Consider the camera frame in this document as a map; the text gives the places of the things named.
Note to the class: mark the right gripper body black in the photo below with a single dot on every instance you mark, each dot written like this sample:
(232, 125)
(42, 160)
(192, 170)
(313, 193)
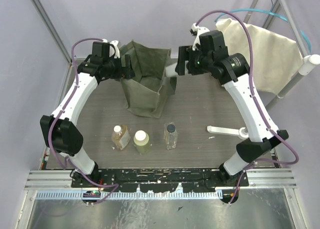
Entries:
(199, 62)

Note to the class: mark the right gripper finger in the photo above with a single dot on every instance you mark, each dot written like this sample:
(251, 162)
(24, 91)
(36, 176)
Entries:
(184, 53)
(182, 68)

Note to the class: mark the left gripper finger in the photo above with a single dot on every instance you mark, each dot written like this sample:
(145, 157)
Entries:
(127, 60)
(128, 75)

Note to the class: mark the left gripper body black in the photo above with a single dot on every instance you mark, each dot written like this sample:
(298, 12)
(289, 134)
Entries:
(125, 67)

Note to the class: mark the white square bottle black cap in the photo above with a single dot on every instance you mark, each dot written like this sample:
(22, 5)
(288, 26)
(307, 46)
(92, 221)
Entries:
(170, 70)

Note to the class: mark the olive green canvas bag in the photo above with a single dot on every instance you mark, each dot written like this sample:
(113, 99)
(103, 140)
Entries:
(147, 93)

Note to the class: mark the clear square bottle black cap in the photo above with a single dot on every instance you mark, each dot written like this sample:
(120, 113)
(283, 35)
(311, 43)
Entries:
(170, 135)

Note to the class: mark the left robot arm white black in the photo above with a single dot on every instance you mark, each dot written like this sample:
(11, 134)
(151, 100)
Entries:
(59, 129)

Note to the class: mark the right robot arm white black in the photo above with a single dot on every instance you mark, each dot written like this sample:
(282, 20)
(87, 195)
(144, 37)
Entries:
(233, 74)

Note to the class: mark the cream cloth bag on rack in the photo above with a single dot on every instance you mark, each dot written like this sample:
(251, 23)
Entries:
(276, 58)

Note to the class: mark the amber bottle white cap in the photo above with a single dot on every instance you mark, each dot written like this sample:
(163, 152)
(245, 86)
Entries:
(120, 136)

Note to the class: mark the yellow-green round bottle white cap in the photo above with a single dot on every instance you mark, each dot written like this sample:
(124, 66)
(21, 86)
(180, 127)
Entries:
(142, 142)

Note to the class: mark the teal plastic hanger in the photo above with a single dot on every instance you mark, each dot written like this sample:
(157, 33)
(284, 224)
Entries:
(273, 14)

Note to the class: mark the white grey clothes rack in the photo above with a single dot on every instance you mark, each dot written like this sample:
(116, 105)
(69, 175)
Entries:
(309, 60)

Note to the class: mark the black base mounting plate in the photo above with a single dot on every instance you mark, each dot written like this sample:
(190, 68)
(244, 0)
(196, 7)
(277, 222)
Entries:
(161, 180)

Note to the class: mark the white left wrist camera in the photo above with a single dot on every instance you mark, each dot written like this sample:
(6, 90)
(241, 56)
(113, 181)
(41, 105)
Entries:
(114, 51)

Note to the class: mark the aluminium frame rail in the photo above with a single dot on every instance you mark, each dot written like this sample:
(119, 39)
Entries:
(63, 184)

